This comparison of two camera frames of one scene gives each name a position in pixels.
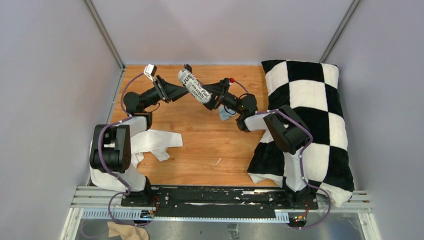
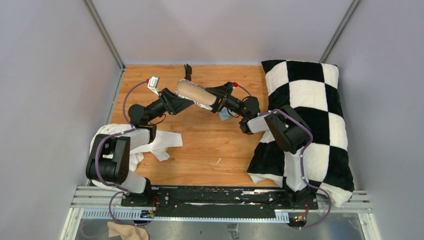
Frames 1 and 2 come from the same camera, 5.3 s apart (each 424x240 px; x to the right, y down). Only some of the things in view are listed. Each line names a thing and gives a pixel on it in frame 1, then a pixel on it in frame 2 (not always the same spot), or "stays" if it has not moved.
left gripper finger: (174, 92) → (179, 104)
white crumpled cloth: (142, 141) stays
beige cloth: (127, 232) stays
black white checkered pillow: (311, 90) stays
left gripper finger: (170, 88) → (174, 98)
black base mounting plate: (219, 202) stays
